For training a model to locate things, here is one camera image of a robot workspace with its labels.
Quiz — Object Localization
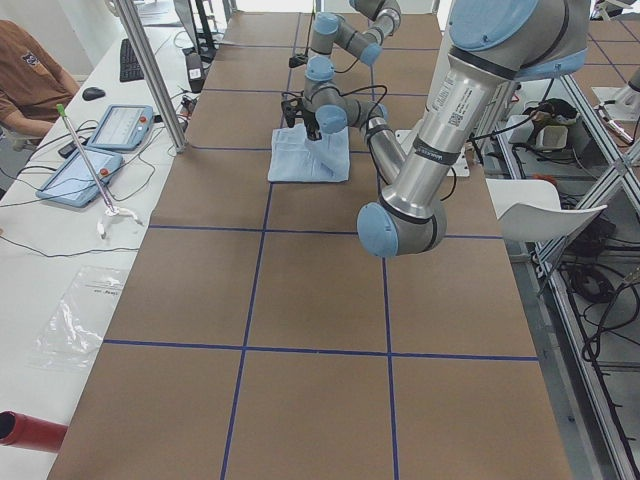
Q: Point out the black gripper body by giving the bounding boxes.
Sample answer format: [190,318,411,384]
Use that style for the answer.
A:
[302,111,320,130]

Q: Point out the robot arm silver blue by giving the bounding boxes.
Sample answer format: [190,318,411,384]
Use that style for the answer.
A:
[310,0,402,66]
[301,0,590,258]

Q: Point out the black keyboard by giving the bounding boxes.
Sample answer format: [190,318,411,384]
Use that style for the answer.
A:
[119,38,144,83]

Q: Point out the person in brown shirt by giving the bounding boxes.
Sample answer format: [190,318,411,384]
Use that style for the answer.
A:
[1,20,79,139]

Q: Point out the blue teach pendant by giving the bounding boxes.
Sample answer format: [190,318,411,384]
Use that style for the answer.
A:
[36,147,123,208]
[87,104,154,152]

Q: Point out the black computer mouse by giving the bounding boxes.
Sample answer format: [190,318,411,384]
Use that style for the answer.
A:
[82,87,106,101]

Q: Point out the blue teach pendant far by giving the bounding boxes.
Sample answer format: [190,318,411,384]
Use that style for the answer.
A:
[87,104,154,152]

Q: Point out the blue teach pendant near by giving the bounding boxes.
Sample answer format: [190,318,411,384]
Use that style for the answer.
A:
[36,147,123,208]

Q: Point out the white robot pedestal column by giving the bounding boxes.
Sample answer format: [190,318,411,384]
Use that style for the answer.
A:
[398,1,504,181]

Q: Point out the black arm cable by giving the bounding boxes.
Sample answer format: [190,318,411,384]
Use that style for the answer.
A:
[329,84,457,201]

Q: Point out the white moulded chair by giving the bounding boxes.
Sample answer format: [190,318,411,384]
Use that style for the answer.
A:
[486,179,607,242]

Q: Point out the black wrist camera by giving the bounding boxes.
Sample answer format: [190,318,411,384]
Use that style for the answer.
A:
[288,53,308,69]
[281,97,304,128]

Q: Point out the black power adapter with label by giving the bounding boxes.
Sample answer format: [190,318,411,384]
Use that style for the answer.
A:
[185,52,205,93]

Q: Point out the red cylinder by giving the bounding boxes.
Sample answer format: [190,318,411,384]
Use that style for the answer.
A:
[1,411,67,453]

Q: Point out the white rod stand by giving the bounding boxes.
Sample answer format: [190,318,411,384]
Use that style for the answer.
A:
[96,206,143,239]

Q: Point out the aluminium frame post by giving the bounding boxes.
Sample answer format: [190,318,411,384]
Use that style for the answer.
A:
[113,0,187,153]

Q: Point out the clear plastic bag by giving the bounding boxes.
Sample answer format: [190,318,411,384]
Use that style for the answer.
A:
[28,266,129,372]

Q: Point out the light blue button-up shirt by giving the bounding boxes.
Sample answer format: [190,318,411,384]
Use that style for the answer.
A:
[267,123,350,183]

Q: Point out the pink rod green tip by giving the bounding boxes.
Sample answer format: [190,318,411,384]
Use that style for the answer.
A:
[56,103,118,216]

